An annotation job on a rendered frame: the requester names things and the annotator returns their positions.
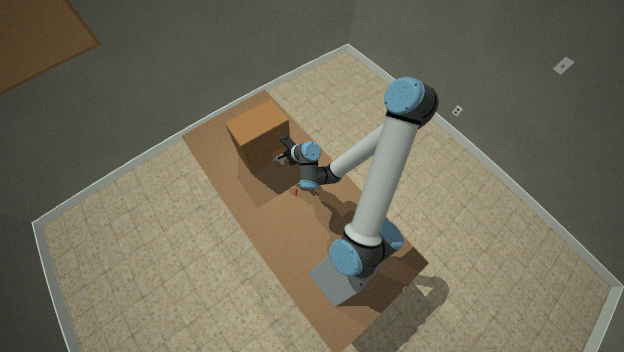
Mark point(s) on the brown chest of drawers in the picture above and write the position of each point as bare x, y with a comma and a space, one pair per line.
254, 123

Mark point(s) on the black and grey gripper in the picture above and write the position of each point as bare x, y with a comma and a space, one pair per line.
282, 157

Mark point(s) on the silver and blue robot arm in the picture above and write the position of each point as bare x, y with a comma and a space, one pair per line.
358, 255

